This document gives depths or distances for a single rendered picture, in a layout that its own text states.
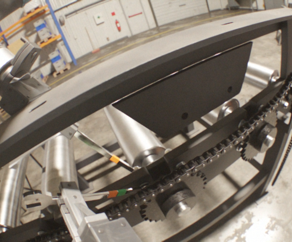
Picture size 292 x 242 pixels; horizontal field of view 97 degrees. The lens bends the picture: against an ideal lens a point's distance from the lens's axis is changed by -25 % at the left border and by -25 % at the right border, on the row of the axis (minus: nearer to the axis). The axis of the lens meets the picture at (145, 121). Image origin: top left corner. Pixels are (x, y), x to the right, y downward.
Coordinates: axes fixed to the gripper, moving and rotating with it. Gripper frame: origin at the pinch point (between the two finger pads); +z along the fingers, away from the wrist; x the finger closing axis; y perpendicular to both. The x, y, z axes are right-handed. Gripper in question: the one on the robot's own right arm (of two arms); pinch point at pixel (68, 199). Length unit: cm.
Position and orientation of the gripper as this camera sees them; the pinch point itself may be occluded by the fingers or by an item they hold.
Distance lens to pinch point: 28.5
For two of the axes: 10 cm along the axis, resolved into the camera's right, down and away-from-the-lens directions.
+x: -4.7, 8.5, 2.5
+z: -5.8, -5.1, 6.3
